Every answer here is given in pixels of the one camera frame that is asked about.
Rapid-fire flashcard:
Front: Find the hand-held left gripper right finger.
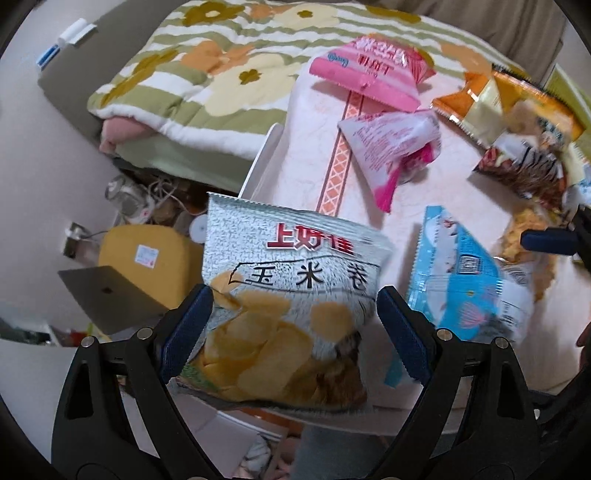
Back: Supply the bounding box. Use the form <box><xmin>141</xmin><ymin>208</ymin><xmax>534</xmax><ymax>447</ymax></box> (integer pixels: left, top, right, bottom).
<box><xmin>365</xmin><ymin>285</ymin><xmax>543</xmax><ymax>480</ymax></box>

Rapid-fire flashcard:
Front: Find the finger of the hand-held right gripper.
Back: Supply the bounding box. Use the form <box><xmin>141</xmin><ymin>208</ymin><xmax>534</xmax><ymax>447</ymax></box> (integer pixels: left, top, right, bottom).
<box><xmin>521</xmin><ymin>217</ymin><xmax>591</xmax><ymax>266</ymax></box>

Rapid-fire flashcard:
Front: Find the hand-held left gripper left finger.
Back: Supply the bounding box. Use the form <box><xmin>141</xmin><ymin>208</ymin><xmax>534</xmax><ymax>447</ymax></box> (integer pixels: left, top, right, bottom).
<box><xmin>51</xmin><ymin>284</ymin><xmax>218</xmax><ymax>480</ymax></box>

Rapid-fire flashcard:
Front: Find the grey mattress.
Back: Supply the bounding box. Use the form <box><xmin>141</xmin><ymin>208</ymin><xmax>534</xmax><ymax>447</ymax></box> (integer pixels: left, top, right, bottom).
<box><xmin>37</xmin><ymin>4</ymin><xmax>185</xmax><ymax>144</ymax></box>

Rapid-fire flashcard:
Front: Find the pink patterned table cloth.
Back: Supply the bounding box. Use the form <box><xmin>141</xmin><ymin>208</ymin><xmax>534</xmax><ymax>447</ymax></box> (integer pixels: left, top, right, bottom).
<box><xmin>281</xmin><ymin>60</ymin><xmax>591</xmax><ymax>416</ymax></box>

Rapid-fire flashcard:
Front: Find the green cardboard box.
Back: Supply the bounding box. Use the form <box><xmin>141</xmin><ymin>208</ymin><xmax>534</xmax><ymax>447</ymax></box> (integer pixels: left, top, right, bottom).
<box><xmin>547</xmin><ymin>65</ymin><xmax>591</xmax><ymax>162</ymax></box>

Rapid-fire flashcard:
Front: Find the zigzag print waffle snack bag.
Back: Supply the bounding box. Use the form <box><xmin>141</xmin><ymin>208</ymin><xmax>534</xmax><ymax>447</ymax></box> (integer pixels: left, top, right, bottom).
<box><xmin>473</xmin><ymin>131</ymin><xmax>573</xmax><ymax>301</ymax></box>

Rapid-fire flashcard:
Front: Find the silver chip bag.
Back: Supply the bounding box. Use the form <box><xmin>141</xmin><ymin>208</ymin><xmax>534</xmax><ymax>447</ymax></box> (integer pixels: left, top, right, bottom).
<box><xmin>173</xmin><ymin>191</ymin><xmax>393</xmax><ymax>414</ymax></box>

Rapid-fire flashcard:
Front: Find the green bed sheet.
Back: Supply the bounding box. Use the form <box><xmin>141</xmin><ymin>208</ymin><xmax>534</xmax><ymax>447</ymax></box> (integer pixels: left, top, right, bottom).
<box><xmin>115</xmin><ymin>134</ymin><xmax>259</xmax><ymax>191</ymax></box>

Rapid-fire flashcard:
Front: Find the silver laptop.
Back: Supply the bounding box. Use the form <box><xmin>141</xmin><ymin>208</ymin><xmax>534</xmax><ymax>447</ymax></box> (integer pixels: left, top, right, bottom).
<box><xmin>58</xmin><ymin>265</ymin><xmax>185</xmax><ymax>335</ymax></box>

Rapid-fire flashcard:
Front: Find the grey cloth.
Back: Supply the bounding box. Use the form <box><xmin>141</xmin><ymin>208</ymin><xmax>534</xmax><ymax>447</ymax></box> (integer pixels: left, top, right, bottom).
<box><xmin>295</xmin><ymin>425</ymin><xmax>407</xmax><ymax>480</ymax></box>

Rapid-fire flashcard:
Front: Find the yellow stool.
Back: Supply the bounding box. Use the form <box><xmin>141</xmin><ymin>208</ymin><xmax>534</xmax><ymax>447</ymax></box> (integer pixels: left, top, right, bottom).
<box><xmin>98</xmin><ymin>225</ymin><xmax>204</xmax><ymax>315</ymax></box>

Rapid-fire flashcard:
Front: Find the flower print striped blanket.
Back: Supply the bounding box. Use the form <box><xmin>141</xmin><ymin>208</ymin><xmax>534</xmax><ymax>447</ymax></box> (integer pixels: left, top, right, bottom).
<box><xmin>88</xmin><ymin>0</ymin><xmax>527</xmax><ymax>160</ymax></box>

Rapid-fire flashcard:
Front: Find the white pink snack bag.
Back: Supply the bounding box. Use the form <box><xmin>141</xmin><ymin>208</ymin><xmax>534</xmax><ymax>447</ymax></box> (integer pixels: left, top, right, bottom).
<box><xmin>337</xmin><ymin>108</ymin><xmax>443</xmax><ymax>214</ymax></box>

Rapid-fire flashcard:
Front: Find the pale blue snack bag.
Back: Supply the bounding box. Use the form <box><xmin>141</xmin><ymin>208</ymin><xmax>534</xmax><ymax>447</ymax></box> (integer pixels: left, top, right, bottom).
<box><xmin>406</xmin><ymin>205</ymin><xmax>536</xmax><ymax>344</ymax></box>

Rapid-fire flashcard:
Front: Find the wall power socket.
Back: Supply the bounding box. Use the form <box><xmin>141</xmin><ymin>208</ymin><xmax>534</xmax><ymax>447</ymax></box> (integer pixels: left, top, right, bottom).
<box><xmin>62</xmin><ymin>222</ymin><xmax>90</xmax><ymax>257</ymax></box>

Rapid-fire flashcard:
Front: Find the orange snack bag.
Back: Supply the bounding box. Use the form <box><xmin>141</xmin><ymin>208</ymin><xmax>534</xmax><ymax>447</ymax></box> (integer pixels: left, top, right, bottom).
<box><xmin>431</xmin><ymin>69</ymin><xmax>585</xmax><ymax>148</ymax></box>

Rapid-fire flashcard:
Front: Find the tangle of white cables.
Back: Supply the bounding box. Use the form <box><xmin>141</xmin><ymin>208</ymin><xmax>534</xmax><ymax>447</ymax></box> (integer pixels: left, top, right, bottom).
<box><xmin>105</xmin><ymin>175</ymin><xmax>208</xmax><ymax>228</ymax></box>

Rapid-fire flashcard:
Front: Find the white blue tube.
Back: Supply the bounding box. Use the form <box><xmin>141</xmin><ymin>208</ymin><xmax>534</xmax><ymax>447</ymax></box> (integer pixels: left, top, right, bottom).
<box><xmin>36</xmin><ymin>18</ymin><xmax>98</xmax><ymax>70</ymax></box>

